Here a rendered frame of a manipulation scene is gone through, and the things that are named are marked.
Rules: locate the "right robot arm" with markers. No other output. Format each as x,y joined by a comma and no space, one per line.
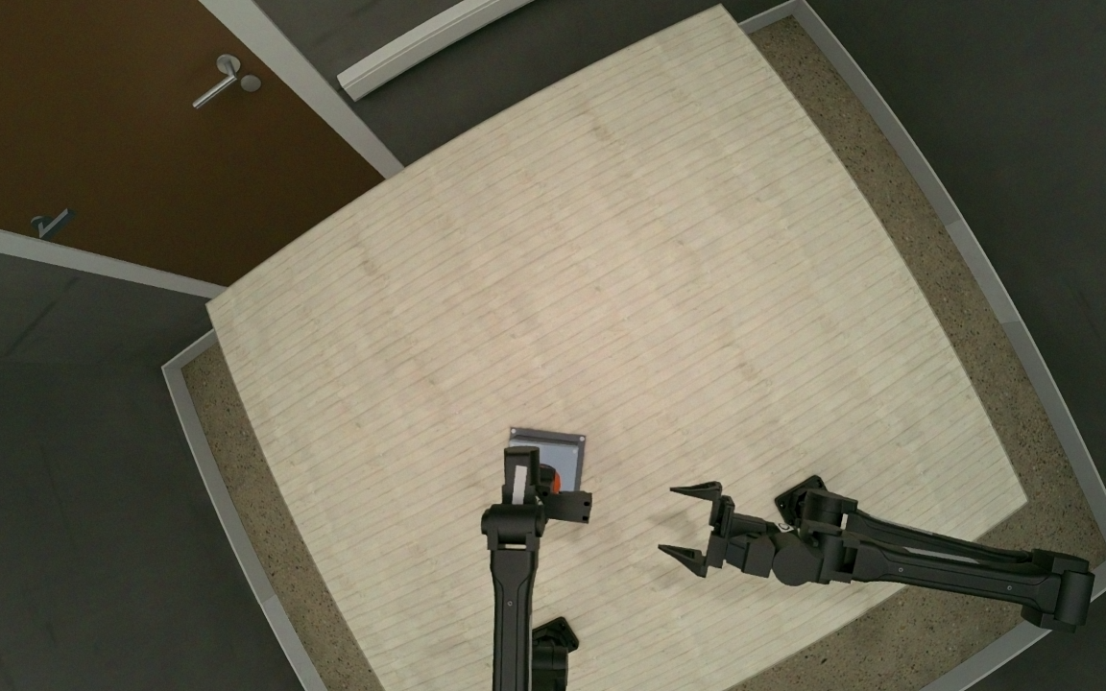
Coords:
1054,589

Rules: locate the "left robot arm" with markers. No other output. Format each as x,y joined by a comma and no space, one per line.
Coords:
520,518

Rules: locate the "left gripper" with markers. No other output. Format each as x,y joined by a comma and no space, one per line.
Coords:
547,472

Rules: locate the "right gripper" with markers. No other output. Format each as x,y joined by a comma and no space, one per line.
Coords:
721,515

